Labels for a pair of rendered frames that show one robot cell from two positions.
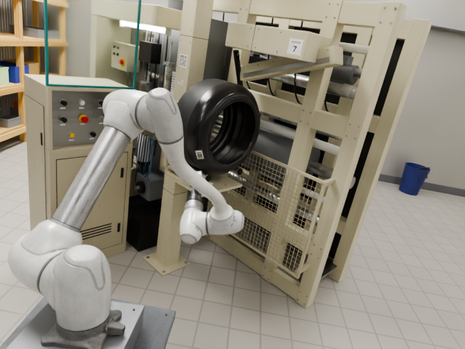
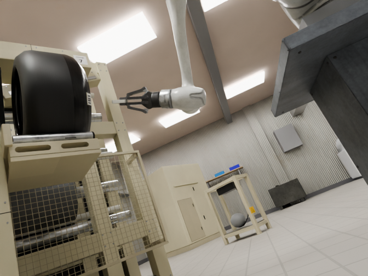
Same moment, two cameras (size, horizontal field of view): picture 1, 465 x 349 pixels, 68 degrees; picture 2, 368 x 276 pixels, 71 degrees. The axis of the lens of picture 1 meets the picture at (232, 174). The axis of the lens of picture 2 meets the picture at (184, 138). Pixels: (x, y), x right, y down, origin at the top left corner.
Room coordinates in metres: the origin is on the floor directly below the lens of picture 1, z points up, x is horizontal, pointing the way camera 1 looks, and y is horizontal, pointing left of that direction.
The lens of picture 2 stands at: (1.32, 1.22, 0.30)
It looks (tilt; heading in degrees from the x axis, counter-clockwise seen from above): 20 degrees up; 278
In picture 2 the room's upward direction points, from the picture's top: 22 degrees counter-clockwise
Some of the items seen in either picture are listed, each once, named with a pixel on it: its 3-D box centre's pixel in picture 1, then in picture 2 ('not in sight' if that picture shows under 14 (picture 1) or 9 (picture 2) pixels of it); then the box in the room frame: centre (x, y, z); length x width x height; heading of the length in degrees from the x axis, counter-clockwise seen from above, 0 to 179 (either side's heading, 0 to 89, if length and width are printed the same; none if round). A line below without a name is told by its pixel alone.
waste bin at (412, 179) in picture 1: (414, 178); not in sight; (5.09, -2.76, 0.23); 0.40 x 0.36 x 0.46; 89
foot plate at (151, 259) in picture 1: (167, 260); not in sight; (2.25, 0.38, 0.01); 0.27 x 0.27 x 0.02; 50
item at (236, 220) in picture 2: not in sight; (236, 208); (1.51, -2.66, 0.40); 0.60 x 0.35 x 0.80; 149
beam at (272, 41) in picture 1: (275, 42); (41, 66); (2.25, -0.11, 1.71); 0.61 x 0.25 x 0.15; 50
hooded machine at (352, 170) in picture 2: not in sight; (356, 154); (-2.18, -7.36, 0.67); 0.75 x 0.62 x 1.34; 179
